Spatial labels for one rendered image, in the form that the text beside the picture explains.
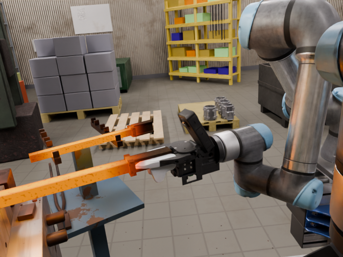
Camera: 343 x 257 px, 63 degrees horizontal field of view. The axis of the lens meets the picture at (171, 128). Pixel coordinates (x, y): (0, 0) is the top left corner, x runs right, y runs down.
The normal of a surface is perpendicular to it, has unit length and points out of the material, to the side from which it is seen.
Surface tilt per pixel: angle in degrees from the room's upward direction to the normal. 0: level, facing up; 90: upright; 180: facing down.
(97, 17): 90
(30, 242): 0
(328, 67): 110
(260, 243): 0
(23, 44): 90
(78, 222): 0
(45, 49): 90
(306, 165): 80
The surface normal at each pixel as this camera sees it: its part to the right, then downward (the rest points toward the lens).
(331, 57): -0.98, 0.15
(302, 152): -0.33, 0.11
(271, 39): -0.55, 0.75
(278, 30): -0.67, 0.47
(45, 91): 0.09, 0.32
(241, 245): -0.07, -0.94
